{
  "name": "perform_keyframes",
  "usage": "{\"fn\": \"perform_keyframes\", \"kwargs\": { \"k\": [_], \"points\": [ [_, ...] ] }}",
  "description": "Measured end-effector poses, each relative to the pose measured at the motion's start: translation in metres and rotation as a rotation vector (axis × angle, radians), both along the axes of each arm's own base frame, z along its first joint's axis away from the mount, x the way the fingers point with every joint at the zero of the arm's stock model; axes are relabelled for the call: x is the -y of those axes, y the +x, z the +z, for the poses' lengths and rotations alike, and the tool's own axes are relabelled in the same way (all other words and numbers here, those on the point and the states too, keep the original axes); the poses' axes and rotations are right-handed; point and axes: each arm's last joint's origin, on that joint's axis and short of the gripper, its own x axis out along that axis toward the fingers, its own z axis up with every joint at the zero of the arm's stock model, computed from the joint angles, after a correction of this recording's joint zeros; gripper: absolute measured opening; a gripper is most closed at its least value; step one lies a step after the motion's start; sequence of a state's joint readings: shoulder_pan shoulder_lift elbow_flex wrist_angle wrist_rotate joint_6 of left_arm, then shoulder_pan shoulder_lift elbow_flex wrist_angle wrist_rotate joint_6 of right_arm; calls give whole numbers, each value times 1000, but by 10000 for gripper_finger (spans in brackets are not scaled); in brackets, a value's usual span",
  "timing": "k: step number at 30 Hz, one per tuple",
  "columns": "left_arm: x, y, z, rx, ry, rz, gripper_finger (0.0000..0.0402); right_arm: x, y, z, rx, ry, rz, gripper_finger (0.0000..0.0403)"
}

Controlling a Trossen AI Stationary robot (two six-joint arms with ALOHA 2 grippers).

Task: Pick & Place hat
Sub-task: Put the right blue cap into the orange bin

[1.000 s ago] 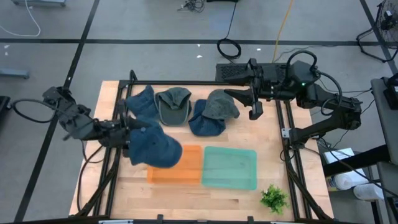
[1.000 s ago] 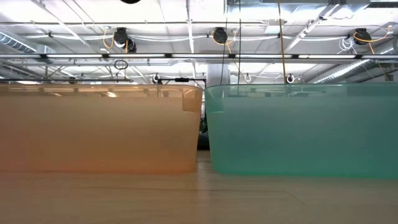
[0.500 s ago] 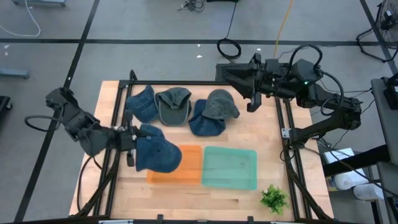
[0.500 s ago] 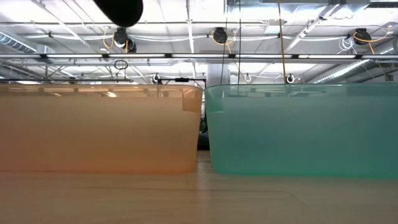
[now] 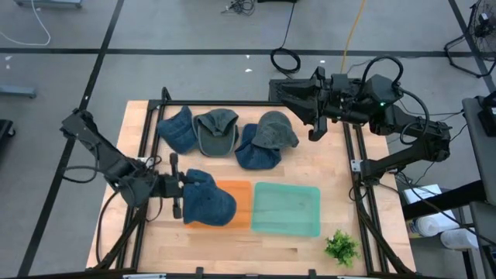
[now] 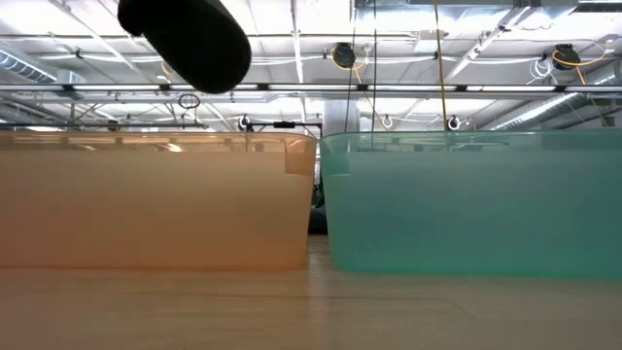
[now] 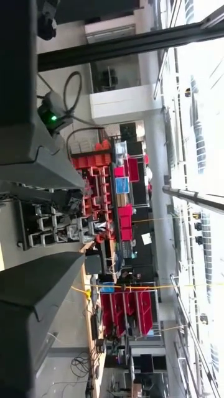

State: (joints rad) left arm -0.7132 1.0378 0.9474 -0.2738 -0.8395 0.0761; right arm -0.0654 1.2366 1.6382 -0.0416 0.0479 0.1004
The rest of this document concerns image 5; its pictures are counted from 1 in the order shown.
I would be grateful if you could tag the blue denim cap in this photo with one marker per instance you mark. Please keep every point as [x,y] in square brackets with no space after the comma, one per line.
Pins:
[209,205]
[178,131]
[252,157]

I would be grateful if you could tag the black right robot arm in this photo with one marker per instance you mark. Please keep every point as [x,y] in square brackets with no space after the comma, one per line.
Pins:
[426,135]

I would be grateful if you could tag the black aluminium rig frame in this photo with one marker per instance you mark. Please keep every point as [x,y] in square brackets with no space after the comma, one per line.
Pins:
[217,103]

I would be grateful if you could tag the black computer monitor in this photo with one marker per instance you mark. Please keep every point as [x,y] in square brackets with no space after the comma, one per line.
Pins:
[489,116]

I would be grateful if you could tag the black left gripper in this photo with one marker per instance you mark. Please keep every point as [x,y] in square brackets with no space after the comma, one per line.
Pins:
[168,186]

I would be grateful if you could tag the silver frame bracket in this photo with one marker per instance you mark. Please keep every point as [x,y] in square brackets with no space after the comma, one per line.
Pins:
[355,165]

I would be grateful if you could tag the black shelf rail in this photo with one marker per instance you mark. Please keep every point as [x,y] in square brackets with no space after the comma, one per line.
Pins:
[445,200]

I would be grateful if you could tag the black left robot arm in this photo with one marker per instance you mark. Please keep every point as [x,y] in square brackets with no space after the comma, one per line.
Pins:
[104,155]

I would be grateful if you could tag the grey cart base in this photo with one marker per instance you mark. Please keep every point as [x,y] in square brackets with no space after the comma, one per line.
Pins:
[48,3]

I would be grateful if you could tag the black table clamp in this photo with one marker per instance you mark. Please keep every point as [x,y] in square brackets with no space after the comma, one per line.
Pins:
[312,273]
[199,272]

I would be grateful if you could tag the small green artificial plant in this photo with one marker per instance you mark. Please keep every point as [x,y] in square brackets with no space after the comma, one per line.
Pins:
[342,248]

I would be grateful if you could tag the grey monitor desk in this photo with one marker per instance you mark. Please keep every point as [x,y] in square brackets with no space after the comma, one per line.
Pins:
[484,162]

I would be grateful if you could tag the plain grey cap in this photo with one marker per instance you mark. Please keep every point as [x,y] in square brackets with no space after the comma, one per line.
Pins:
[275,129]

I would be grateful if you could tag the black perforated computer case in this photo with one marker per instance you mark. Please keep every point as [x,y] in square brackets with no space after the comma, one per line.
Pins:
[273,87]

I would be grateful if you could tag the black floor fan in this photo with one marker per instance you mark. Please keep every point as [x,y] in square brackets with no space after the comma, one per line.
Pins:
[484,23]

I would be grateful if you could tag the white cardboard box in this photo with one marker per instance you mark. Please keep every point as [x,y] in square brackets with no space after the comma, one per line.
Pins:
[422,192]

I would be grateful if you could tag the grey metal floor bar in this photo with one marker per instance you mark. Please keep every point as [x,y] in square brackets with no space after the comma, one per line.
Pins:
[17,91]

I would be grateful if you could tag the green cutting board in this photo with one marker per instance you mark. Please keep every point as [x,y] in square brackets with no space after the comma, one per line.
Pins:
[286,209]

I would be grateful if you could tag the white paper towel roll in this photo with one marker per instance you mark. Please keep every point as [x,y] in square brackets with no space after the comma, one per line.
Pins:
[436,224]
[459,239]

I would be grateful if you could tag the black floor object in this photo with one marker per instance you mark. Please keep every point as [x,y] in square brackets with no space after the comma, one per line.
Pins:
[5,129]

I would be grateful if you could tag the dark grey cap pale-edged brim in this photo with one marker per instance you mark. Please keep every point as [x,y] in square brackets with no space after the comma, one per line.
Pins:
[217,135]

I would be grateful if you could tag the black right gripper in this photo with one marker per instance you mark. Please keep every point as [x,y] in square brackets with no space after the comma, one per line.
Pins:
[341,100]

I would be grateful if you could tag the orange cutting board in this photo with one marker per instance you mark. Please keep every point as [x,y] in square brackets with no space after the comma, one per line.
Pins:
[242,201]

